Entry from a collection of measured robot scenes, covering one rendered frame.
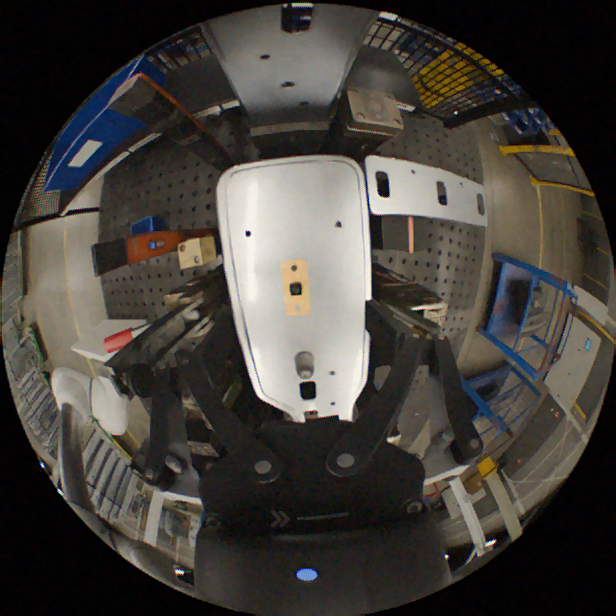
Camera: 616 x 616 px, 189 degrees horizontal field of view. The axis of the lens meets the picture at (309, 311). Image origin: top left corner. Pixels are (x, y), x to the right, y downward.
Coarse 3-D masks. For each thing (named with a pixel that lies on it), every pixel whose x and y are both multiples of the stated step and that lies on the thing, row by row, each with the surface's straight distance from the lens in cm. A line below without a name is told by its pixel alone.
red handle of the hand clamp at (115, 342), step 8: (192, 312) 29; (184, 320) 29; (192, 320) 29; (128, 328) 31; (136, 328) 30; (144, 328) 29; (112, 336) 31; (120, 336) 30; (128, 336) 30; (104, 344) 31; (112, 344) 31; (120, 344) 30
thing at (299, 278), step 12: (288, 264) 31; (300, 264) 31; (288, 276) 31; (300, 276) 31; (288, 288) 31; (300, 288) 31; (288, 300) 32; (300, 300) 32; (288, 312) 33; (300, 312) 33
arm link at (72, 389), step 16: (64, 368) 93; (64, 384) 86; (80, 384) 87; (64, 400) 83; (80, 400) 84; (64, 416) 80; (80, 416) 84; (64, 432) 75; (80, 432) 80; (64, 448) 72; (80, 448) 76; (64, 464) 69; (80, 464) 72; (64, 480) 68; (80, 480) 68; (64, 496) 68; (80, 496) 66; (80, 512) 62; (96, 528) 61; (112, 544) 59
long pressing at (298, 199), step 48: (240, 192) 32; (288, 192) 31; (336, 192) 32; (240, 240) 32; (288, 240) 31; (336, 240) 31; (240, 288) 33; (336, 288) 32; (240, 336) 35; (288, 336) 35; (336, 336) 36; (288, 384) 41; (336, 384) 42
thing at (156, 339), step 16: (192, 304) 28; (160, 320) 25; (176, 320) 25; (208, 320) 31; (144, 336) 22; (160, 336) 24; (176, 336) 26; (128, 352) 20; (144, 352) 23; (160, 352) 24; (112, 368) 19; (128, 368) 20; (144, 368) 18; (112, 384) 22; (128, 384) 18; (144, 384) 18; (128, 400) 21
